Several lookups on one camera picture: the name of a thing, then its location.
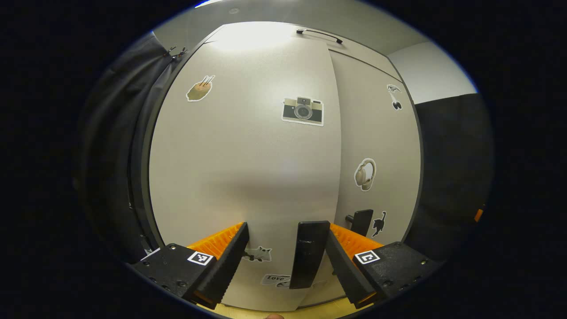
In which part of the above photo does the slim dark drawer handle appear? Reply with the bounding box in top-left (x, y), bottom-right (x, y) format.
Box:
top-left (295, 28), bottom-right (344, 45)

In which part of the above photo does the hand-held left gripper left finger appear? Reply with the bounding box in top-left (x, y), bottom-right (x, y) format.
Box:
top-left (133, 222), bottom-right (250, 310)

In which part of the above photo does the black backdrop cloth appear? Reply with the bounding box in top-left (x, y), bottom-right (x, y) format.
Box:
top-left (74, 32), bottom-right (495, 266)

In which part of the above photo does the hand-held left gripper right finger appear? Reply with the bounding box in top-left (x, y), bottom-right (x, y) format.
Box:
top-left (326, 223), bottom-right (439, 309)

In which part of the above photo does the grey and white cabinet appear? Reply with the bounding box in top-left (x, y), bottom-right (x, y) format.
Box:
top-left (130, 20), bottom-right (425, 312)

